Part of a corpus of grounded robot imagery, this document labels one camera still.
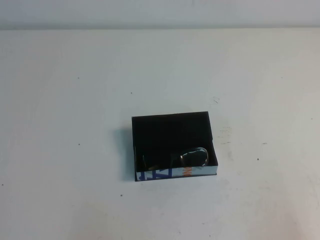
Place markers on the black open glasses case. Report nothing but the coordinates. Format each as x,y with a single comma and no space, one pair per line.
165,132

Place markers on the black frame glasses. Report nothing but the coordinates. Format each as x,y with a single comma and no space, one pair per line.
197,156

